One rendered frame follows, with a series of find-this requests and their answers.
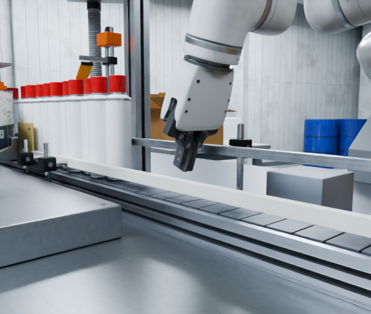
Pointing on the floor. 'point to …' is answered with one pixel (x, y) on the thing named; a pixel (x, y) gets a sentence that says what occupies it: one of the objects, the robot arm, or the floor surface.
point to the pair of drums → (330, 136)
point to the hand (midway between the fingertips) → (184, 156)
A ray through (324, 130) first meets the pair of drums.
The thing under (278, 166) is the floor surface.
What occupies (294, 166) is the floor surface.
